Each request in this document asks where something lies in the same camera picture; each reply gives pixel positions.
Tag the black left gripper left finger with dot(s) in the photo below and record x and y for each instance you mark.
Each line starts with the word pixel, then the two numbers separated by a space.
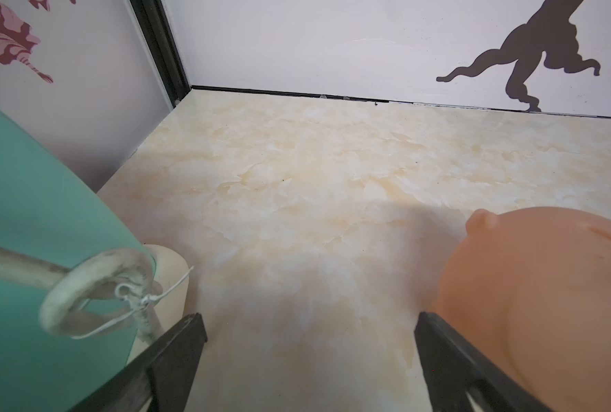
pixel 160 378

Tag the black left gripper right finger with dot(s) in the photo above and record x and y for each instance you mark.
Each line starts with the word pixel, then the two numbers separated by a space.
pixel 459 377

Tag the pink piggy bank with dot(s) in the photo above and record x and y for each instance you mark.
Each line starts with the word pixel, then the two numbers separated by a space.
pixel 531 290

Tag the mint green chrome toaster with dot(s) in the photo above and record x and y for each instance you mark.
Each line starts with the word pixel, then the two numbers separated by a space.
pixel 48 213

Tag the metal ring hook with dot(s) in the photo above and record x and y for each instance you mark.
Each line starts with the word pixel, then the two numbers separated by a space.
pixel 122 274

